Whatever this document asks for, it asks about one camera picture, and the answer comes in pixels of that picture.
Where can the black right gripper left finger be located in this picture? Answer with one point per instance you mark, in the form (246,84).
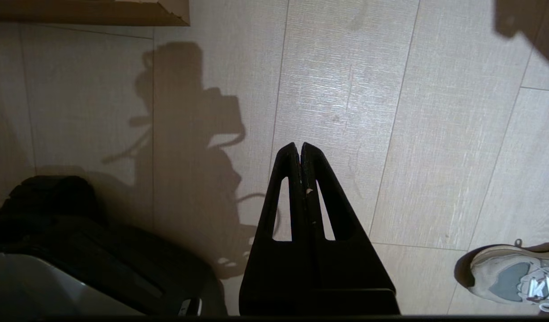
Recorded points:
(274,268)

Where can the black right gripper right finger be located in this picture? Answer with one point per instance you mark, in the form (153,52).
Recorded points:
(355,264)

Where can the brown cardboard shoe box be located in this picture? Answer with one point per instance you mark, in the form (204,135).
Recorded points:
(86,11)

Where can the black silver robot base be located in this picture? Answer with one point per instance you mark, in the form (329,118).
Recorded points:
(100,259)

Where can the grey worn sneaker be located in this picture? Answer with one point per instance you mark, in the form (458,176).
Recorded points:
(511,273)

